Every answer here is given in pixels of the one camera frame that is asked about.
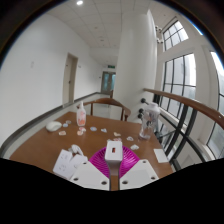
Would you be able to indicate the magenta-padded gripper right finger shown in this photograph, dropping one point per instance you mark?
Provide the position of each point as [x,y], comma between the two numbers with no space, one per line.
[140,173]

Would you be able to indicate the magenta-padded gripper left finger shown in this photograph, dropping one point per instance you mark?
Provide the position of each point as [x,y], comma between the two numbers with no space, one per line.
[88,175]

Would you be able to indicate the white charger block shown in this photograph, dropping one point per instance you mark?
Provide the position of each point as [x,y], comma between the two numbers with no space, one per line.
[113,156]

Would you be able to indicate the white paper card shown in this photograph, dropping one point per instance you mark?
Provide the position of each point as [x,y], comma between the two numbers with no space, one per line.
[161,155]

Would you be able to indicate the white pump bottle orange label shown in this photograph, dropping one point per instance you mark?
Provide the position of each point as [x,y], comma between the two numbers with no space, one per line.
[81,116]

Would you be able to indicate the white computer mouse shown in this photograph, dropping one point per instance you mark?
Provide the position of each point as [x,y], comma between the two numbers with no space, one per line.
[54,126]

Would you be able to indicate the wooden chair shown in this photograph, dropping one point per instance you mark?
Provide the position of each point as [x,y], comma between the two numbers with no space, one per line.
[106,101]

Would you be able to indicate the wooden handrail black railing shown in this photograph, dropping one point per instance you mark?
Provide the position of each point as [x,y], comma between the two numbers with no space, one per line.
[193,105]

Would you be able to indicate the glazed double door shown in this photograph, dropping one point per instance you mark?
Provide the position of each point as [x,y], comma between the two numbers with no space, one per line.
[108,82]

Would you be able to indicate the beige side door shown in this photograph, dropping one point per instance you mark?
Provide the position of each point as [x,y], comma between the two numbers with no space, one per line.
[69,80]

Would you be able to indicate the tall black-framed window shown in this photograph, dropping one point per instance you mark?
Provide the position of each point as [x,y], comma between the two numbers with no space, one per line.
[181,73]

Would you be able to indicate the green exit sign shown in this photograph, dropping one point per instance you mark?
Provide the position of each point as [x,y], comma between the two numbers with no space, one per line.
[111,66]

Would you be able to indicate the small black-framed window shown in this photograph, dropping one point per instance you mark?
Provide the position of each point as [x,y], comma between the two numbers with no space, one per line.
[175,35]

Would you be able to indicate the round ceiling light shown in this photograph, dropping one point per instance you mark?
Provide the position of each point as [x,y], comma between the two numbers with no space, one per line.
[79,2]

